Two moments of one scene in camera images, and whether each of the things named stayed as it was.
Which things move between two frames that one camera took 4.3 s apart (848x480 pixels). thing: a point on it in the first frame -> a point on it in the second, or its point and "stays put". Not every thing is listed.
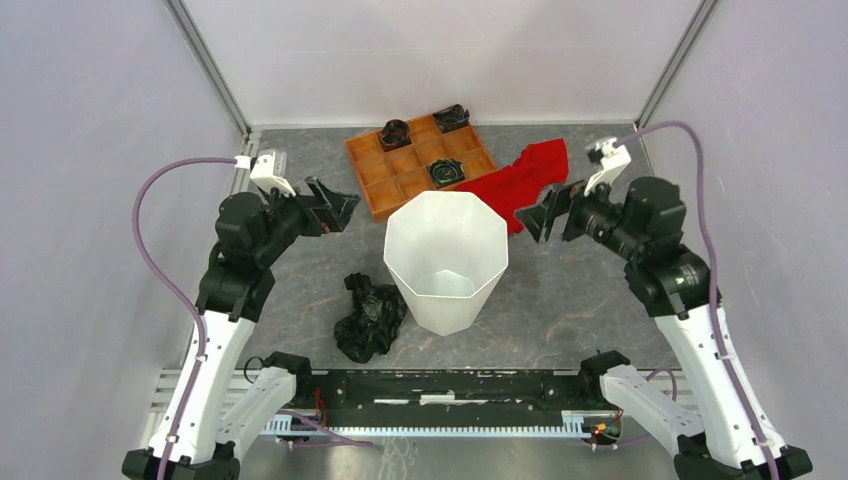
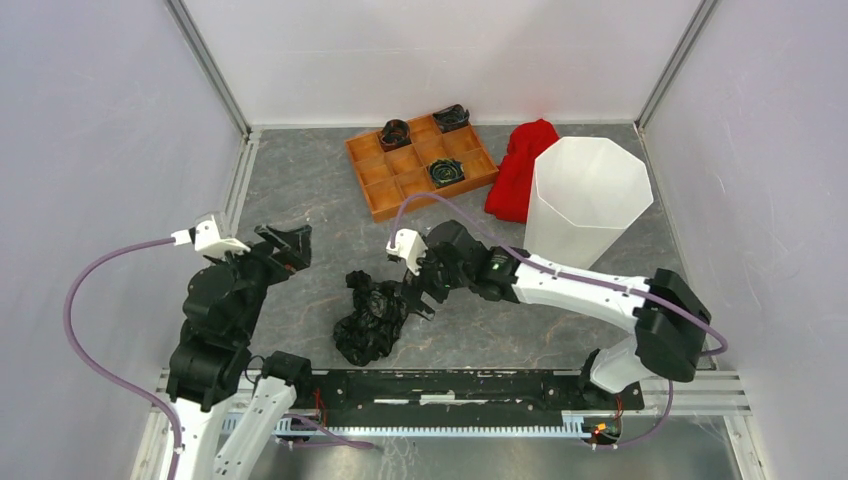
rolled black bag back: [451, 117] stays put
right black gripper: [539, 218] -> [414, 290]
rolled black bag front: [446, 170] stays put
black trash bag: [376, 315] stays put
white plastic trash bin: [446, 252] -> [586, 192]
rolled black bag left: [395, 133] stays put
